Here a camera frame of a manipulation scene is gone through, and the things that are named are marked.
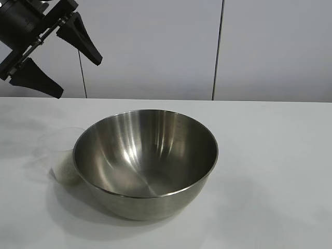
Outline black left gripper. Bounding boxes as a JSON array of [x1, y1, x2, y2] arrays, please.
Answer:
[[0, 0, 104, 100]]

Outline clear plastic measuring cup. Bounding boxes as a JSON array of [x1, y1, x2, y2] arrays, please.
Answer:
[[36, 126, 85, 186]]

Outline white rice grains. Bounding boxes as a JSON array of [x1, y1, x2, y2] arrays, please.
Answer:
[[50, 150, 80, 186]]

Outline stainless steel mixing bowl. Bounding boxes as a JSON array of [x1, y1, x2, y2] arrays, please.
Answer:
[[73, 108, 219, 222]]

